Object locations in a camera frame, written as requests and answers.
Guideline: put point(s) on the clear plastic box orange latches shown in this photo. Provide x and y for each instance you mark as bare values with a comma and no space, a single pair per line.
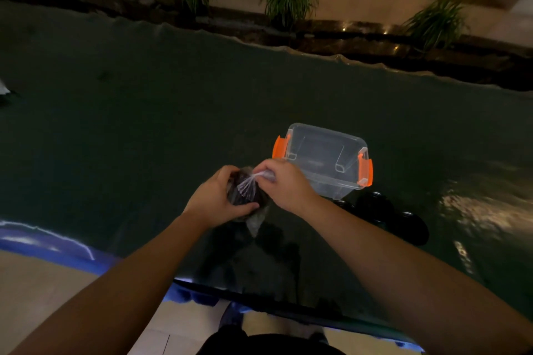
322,159

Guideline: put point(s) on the dark stone ledge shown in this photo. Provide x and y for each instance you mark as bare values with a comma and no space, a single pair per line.
366,40

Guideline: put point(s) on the clear plastic bag dark contents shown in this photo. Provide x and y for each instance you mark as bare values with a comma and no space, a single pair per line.
245,197

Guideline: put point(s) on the blue table edge trim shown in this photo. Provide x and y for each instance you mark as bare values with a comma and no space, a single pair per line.
50,248

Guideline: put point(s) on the black round object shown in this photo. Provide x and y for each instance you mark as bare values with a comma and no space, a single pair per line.
410,228
374,205

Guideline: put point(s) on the small white object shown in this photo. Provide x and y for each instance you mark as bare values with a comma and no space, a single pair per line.
3,88

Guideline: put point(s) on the person's right forearm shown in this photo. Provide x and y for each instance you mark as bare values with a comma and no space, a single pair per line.
408,280

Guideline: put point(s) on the person's right fingers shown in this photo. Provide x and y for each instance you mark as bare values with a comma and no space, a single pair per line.
264,166

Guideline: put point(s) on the person's left hand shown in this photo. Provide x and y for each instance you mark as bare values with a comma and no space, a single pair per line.
208,203

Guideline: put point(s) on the person's black shorts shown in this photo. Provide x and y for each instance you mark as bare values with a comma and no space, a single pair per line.
266,344

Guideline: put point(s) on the person's right hand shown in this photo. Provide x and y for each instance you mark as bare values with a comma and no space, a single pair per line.
289,188

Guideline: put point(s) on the person's left forearm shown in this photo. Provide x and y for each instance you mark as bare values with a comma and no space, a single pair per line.
125,288

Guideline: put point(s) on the person's left thumb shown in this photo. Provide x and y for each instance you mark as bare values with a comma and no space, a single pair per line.
241,211

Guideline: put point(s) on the dark green table cover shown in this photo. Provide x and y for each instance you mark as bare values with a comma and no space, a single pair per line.
125,138

